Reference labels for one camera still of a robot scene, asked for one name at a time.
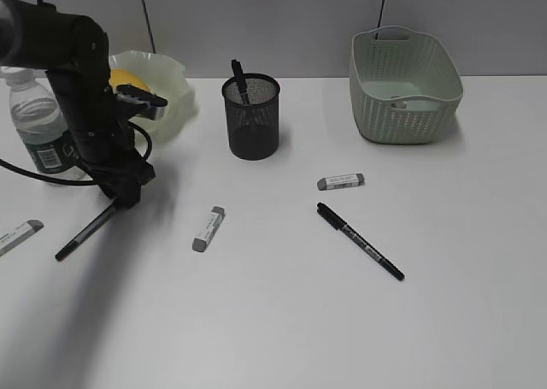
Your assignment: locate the grey white eraser middle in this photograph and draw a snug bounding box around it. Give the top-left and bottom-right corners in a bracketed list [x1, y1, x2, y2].
[191, 206, 226, 253]

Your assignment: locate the pale green wavy plate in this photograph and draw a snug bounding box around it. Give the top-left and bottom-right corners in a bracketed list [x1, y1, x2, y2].
[109, 50, 198, 146]

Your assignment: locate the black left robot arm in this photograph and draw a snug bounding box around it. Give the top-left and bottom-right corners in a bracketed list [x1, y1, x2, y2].
[1, 0, 168, 208]

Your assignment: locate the black marker pen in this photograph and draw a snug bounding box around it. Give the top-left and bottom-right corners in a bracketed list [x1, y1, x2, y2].
[231, 59, 250, 105]
[317, 203, 405, 281]
[55, 203, 117, 262]

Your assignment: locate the black wall cable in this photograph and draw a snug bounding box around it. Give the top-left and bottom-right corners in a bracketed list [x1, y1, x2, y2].
[374, 0, 391, 41]
[136, 0, 158, 56]

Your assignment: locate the black mesh pen holder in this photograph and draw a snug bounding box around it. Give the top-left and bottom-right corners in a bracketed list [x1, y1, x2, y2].
[221, 73, 280, 161]

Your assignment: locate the grey white eraser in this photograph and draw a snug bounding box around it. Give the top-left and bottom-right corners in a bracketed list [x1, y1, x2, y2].
[0, 220, 44, 256]
[317, 173, 364, 191]
[191, 206, 226, 253]

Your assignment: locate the black wall cable right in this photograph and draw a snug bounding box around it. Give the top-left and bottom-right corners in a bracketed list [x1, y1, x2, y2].
[374, 0, 391, 41]

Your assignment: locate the white waste paper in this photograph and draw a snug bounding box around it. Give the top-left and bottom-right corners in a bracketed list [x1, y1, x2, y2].
[390, 96, 409, 109]

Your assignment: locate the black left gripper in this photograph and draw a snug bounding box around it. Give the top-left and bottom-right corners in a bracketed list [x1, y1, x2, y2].
[81, 149, 156, 209]

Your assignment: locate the pale green plastic basket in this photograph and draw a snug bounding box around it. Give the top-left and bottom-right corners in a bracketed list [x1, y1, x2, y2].
[350, 26, 463, 145]

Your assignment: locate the black wall cable left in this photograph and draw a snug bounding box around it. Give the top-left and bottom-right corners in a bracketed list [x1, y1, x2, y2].
[136, 0, 158, 56]

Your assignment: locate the grey white eraser right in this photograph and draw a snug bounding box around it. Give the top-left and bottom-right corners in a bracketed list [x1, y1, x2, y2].
[317, 173, 364, 191]

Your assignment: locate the clear plastic water bottle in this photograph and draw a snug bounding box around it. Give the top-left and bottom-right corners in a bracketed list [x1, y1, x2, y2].
[1, 67, 85, 180]

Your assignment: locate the grey white eraser left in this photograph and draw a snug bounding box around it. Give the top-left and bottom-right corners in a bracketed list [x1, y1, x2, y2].
[0, 220, 44, 256]

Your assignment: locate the yellow mango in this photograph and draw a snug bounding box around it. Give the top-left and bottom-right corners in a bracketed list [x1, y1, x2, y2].
[109, 68, 150, 92]

